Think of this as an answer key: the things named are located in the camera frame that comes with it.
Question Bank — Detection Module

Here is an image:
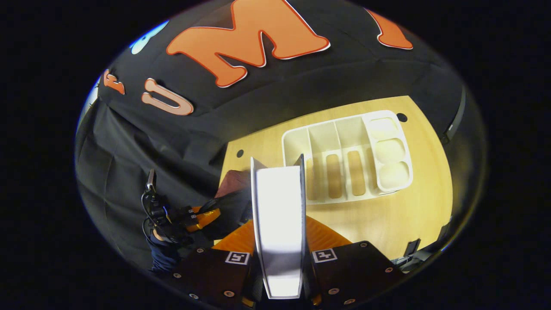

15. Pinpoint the black backdrop cloth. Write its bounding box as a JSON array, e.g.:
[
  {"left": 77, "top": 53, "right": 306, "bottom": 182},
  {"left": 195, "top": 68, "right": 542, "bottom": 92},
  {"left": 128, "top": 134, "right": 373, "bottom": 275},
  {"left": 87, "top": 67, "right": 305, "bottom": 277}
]
[{"left": 75, "top": 0, "right": 467, "bottom": 272}]

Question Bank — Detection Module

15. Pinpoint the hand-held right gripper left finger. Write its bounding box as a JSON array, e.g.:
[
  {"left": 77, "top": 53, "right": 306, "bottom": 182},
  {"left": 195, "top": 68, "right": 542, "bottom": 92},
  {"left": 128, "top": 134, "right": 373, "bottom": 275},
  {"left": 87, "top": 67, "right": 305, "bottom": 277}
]
[{"left": 166, "top": 217, "right": 259, "bottom": 309}]

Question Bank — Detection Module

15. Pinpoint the white plastic bookshelf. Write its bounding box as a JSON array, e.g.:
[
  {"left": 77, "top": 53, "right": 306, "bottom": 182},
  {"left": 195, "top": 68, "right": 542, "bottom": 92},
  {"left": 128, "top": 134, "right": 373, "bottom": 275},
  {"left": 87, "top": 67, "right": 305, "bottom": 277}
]
[{"left": 282, "top": 110, "right": 414, "bottom": 205}]

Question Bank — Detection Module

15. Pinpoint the white cover portrait book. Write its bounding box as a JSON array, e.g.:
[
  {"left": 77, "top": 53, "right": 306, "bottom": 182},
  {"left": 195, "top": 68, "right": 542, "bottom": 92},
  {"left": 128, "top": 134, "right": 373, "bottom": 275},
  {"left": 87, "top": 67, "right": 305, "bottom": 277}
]
[{"left": 251, "top": 154, "right": 307, "bottom": 300}]

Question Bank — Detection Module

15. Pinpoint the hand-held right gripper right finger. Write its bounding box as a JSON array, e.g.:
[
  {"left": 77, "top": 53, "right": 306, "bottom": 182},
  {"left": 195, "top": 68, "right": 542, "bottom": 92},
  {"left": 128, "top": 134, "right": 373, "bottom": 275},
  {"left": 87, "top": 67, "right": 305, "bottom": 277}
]
[{"left": 303, "top": 215, "right": 405, "bottom": 309}]

